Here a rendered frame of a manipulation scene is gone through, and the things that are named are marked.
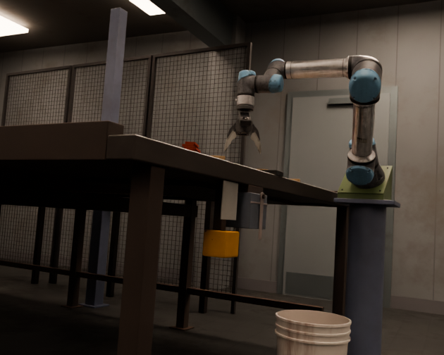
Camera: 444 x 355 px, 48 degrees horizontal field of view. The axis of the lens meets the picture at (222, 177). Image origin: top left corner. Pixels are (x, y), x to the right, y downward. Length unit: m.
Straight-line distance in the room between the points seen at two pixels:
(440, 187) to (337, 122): 1.18
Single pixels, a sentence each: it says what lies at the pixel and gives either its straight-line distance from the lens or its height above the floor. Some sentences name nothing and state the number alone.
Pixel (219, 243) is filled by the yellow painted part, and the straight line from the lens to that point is 1.50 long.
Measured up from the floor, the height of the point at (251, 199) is 0.81.
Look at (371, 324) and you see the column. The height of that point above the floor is 0.31.
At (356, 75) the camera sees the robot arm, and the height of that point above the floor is 1.32.
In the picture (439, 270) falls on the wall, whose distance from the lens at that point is 5.10.
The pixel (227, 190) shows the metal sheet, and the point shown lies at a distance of 1.54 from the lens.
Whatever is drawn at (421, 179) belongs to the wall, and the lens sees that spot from 5.12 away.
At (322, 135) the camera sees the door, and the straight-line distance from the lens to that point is 5.27.
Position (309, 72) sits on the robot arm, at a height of 1.38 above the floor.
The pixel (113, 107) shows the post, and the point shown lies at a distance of 4.09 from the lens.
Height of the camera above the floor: 0.73
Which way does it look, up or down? 5 degrees up
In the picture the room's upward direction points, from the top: 4 degrees clockwise
